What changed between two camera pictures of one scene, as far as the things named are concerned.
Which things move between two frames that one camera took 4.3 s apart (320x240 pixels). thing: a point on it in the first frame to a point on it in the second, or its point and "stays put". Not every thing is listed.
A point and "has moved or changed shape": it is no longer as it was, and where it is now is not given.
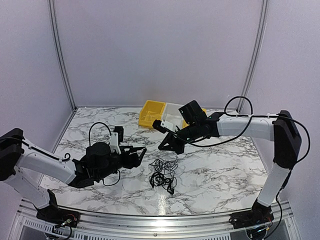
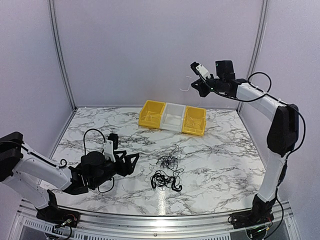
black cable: x=168 y=181 has moved or changed shape
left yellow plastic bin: x=152 y=110 stays put
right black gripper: x=174 y=145 to x=200 y=87
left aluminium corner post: x=62 y=54 stays put
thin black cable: x=163 y=168 has moved or changed shape
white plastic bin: x=172 y=115 stays put
